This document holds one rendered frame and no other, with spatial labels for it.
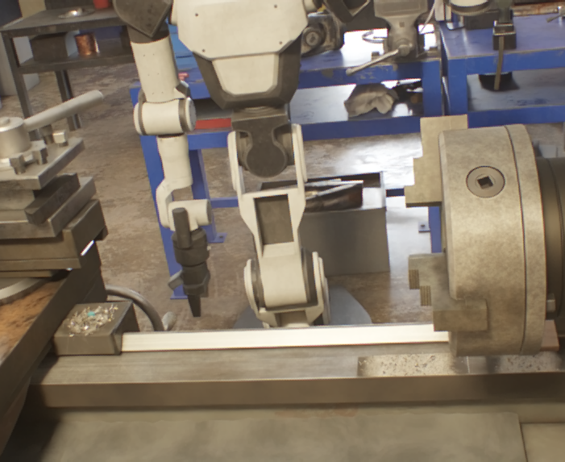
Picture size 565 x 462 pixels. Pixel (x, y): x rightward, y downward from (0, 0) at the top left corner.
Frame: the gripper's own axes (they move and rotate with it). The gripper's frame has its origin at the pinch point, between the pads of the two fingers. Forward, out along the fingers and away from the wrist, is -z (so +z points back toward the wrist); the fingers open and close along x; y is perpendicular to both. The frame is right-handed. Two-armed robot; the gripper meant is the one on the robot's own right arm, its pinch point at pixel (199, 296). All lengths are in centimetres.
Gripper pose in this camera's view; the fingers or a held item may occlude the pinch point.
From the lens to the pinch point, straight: 200.5
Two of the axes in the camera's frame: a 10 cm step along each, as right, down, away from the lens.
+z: -1.1, -9.2, -3.6
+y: 9.9, -0.7, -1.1
